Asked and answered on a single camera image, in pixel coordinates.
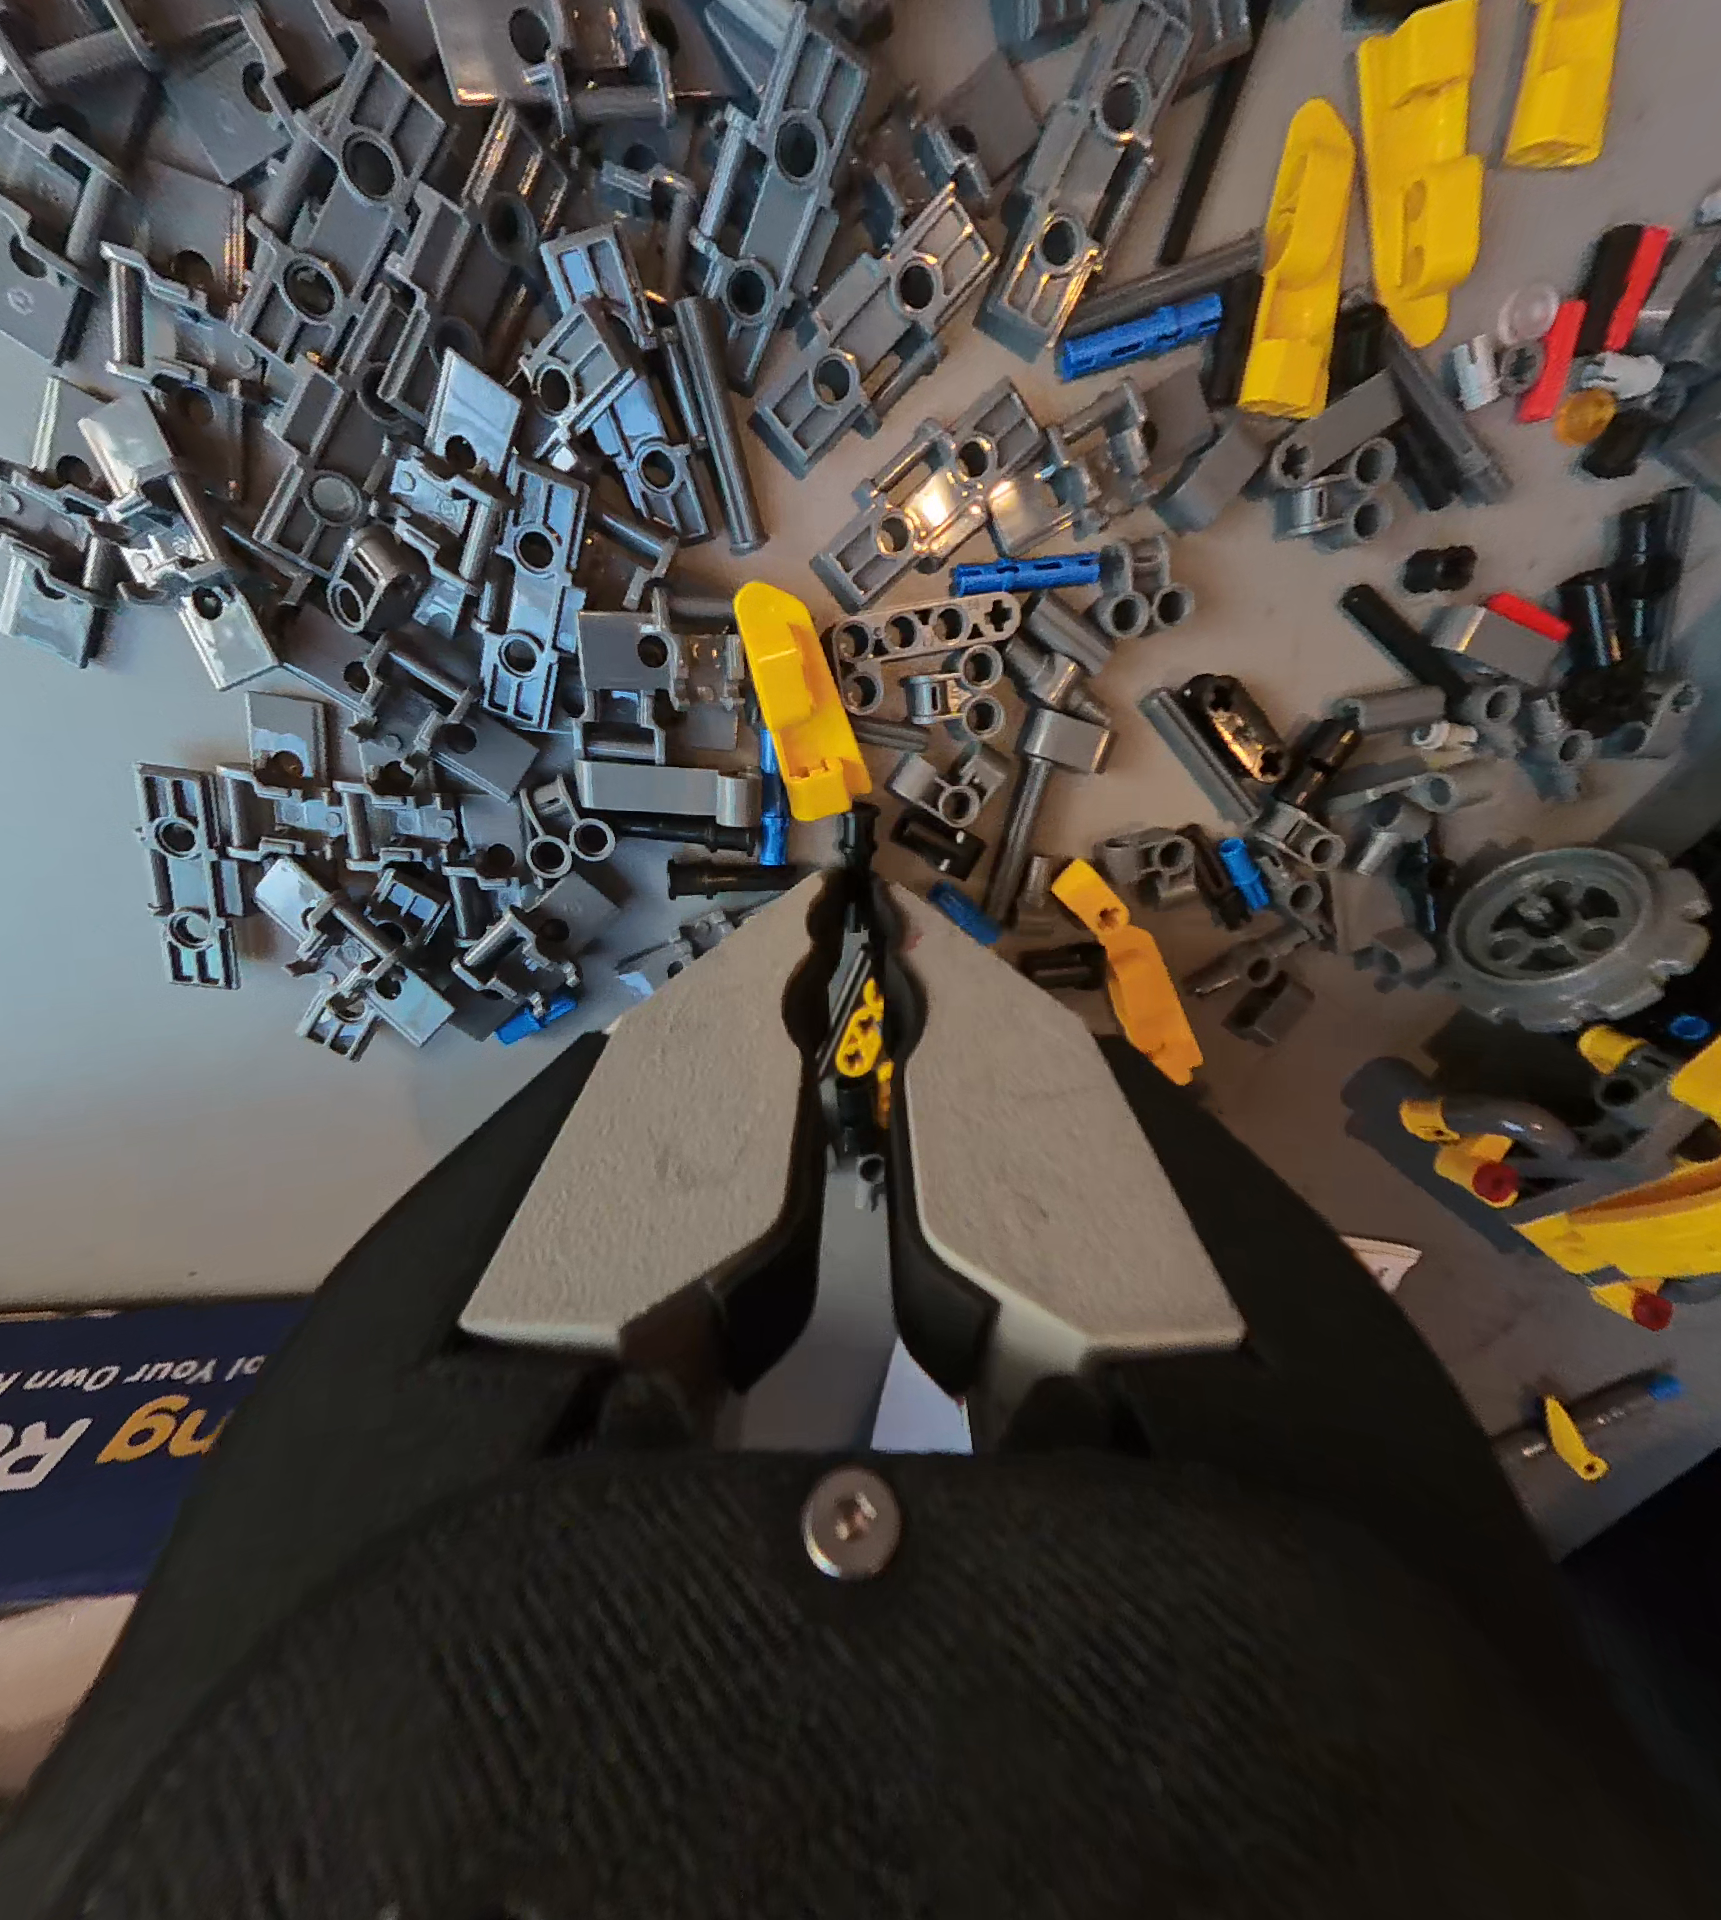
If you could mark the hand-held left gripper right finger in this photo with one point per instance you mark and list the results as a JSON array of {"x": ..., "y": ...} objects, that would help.
[{"x": 1068, "y": 1185}]

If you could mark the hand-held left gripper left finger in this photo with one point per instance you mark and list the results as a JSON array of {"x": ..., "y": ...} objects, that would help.
[{"x": 634, "y": 1185}]

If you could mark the black connector pin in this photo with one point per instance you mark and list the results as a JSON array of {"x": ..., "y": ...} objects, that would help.
[{"x": 862, "y": 841}]

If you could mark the yellow grey toy brick vehicle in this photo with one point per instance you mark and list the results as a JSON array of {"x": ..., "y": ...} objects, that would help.
[{"x": 1563, "y": 939}]

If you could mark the pile of brick parts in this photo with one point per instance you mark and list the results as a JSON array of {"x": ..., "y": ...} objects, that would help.
[{"x": 500, "y": 450}]

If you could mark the grey desk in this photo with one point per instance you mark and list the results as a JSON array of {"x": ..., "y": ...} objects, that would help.
[{"x": 124, "y": 1127}]

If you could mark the building instruction booklet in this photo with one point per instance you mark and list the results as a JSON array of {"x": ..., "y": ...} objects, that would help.
[{"x": 919, "y": 1418}]

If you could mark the grey axle with yellow cam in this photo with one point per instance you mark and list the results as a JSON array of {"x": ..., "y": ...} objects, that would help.
[{"x": 1571, "y": 1433}]

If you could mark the blue cardboard box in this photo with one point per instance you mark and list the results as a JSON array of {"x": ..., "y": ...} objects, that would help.
[{"x": 21, "y": 1500}]

